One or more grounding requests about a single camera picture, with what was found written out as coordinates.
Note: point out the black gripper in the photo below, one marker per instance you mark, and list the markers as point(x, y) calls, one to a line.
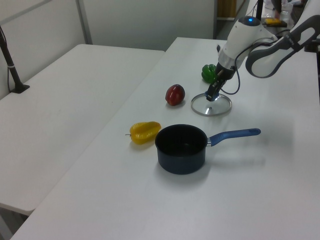
point(224, 71)

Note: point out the brown wooden panel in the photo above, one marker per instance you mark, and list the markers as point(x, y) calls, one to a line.
point(228, 8)

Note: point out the red toy bell pepper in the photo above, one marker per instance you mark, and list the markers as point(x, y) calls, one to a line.
point(175, 96)

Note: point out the yellow toy bell pepper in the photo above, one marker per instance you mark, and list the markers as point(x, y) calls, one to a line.
point(143, 132)

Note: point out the yellow box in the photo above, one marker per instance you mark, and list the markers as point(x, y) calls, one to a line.
point(272, 21)

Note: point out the black upright stand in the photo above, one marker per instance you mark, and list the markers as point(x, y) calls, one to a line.
point(260, 8)

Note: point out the green toy bell pepper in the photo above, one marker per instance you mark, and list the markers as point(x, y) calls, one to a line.
point(208, 73)

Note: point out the black pole with base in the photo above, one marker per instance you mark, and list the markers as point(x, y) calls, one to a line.
point(11, 70)

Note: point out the grey partition post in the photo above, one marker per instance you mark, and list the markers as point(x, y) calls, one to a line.
point(84, 21)

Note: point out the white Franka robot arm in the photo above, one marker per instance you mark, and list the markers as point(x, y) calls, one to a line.
point(265, 55)

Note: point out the dark blue saucepan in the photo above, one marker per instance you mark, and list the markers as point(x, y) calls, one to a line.
point(180, 155)

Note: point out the glass lid with blue knob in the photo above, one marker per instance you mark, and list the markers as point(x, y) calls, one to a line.
point(212, 110)

